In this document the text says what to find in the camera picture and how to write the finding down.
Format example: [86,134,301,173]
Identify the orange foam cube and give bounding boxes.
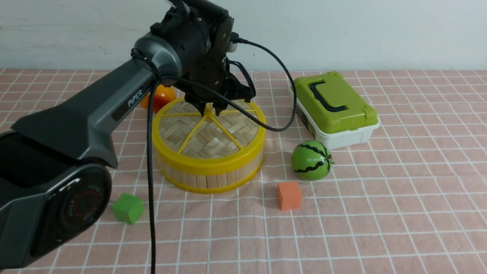
[277,182,302,210]

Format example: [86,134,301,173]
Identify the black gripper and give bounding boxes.
[181,48,256,116]

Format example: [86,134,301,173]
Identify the yellow woven steamer lid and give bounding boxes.
[153,99,266,180]

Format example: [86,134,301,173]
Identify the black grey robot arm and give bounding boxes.
[1,0,255,269]

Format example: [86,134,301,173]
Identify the green foam cube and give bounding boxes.
[112,193,145,225]

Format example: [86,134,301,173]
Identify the green toy watermelon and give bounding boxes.
[291,140,335,181]

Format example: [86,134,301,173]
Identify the green white storage box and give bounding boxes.
[294,71,381,150]

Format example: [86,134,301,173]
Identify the orange toy bell pepper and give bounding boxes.
[140,85,177,114]

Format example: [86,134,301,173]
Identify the bamboo steamer base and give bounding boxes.
[156,147,266,194]

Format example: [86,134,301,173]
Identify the pink checkered tablecloth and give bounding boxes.
[0,68,487,274]

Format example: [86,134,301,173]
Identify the black cable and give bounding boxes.
[146,32,297,274]

